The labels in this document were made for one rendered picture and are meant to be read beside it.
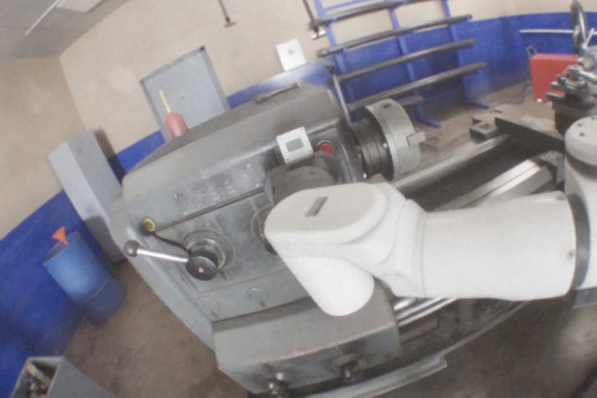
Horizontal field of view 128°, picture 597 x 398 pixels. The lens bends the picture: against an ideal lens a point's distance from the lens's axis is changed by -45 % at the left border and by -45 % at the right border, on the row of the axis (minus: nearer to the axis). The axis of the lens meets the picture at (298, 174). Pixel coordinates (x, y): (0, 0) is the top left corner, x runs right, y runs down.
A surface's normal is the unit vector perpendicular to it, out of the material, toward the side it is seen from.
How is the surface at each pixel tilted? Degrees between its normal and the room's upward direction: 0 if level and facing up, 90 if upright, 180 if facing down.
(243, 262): 90
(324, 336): 32
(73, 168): 90
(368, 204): 7
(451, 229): 15
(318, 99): 45
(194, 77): 90
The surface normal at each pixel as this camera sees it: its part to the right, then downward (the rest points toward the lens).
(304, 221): -0.46, -0.81
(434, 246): -0.62, -0.43
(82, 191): 0.09, 0.37
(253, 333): -0.25, -0.53
